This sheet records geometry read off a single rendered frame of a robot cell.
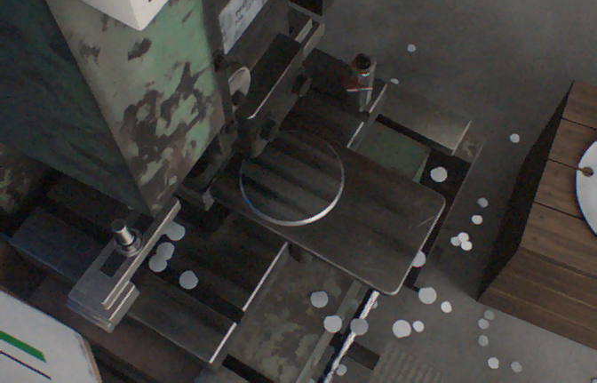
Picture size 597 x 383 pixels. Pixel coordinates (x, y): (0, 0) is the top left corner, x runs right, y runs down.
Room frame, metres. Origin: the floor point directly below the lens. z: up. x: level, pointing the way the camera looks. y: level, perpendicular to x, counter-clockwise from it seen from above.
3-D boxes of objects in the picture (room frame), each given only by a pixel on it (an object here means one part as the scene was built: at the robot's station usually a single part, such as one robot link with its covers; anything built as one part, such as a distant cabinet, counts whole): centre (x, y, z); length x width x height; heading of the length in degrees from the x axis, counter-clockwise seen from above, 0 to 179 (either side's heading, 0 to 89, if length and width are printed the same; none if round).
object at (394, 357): (0.37, 0.00, 0.14); 0.59 x 0.10 x 0.05; 59
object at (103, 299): (0.29, 0.21, 0.76); 0.17 x 0.06 x 0.10; 149
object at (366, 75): (0.52, -0.08, 0.75); 0.03 x 0.03 x 0.10; 59
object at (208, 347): (0.43, 0.12, 0.68); 0.45 x 0.30 x 0.06; 149
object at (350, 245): (0.35, -0.03, 0.72); 0.25 x 0.14 x 0.14; 59
